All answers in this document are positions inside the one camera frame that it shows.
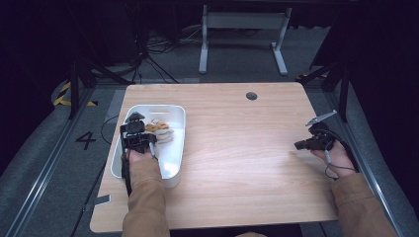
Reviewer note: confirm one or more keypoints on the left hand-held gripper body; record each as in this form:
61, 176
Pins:
135, 135

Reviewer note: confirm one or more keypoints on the person's left hand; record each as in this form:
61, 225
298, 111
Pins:
140, 154

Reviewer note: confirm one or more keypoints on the person's right hand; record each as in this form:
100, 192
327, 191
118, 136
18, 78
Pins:
336, 159

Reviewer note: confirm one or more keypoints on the grey metal table frame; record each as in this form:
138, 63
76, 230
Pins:
243, 23

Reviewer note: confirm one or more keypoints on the white plastic basin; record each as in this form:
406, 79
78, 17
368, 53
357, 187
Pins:
171, 154

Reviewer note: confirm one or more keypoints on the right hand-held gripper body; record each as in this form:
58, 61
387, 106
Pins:
321, 135

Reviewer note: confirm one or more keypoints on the black metal stand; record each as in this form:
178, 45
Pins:
336, 77
85, 75

